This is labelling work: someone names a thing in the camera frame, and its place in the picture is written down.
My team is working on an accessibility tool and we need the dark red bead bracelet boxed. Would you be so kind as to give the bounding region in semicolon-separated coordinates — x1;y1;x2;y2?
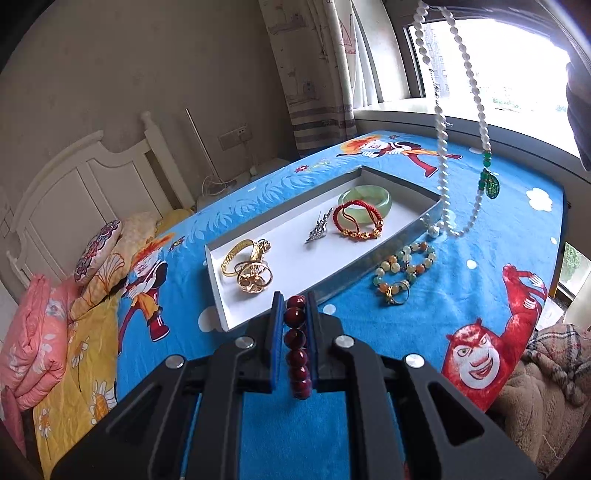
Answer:
282;294;315;400

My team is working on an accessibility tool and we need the white pearl necklace jade pendant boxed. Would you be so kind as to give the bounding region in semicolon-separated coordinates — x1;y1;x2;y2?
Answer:
413;1;501;238

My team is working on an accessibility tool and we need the grey cardboard jewelry tray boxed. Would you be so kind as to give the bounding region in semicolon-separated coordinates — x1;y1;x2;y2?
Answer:
204;166;442;331

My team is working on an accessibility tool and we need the gold bangle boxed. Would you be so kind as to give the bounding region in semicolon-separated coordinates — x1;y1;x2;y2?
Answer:
221;239;271;278

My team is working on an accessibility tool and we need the silver brooch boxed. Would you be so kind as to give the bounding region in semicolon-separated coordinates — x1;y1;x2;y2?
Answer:
305;208;332;244

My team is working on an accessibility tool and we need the green jade bangle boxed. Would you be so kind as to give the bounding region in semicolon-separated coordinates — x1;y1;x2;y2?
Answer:
338;185;392;225

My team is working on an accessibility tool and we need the white lamp pole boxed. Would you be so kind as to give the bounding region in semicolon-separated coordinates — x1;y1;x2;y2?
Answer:
184;107;228;197

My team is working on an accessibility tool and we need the yellow checked pillow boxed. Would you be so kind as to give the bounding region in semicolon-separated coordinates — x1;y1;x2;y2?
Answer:
68;208;194;321

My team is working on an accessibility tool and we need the white bedside table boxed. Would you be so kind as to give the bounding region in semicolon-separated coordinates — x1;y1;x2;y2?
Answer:
193;158;290;212

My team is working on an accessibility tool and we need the embroidered small pillow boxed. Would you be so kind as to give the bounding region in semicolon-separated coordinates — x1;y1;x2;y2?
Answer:
74;220;122;286

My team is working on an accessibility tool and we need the yellow floral bedsheet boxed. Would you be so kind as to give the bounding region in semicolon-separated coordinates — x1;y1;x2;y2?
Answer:
33;295;120;479

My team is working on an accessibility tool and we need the white wooden headboard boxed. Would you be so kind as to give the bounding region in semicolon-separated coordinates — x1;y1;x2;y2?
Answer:
7;111;195;286

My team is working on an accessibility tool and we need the pink folded quilt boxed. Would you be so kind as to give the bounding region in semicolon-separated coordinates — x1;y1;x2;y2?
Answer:
1;275;79;411

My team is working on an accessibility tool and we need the striped printed curtain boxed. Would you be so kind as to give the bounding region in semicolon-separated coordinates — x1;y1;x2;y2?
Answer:
259;0;378;157

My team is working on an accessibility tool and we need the multicolour jade bead bracelet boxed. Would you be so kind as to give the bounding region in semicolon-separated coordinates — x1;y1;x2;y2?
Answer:
372;240;438;296

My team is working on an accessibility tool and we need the red braided cord bracelet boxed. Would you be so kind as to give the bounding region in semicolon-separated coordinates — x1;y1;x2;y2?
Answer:
331;198;386;242

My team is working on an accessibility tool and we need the wall power socket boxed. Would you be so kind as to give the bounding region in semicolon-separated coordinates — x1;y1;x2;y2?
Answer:
218;124;252;151

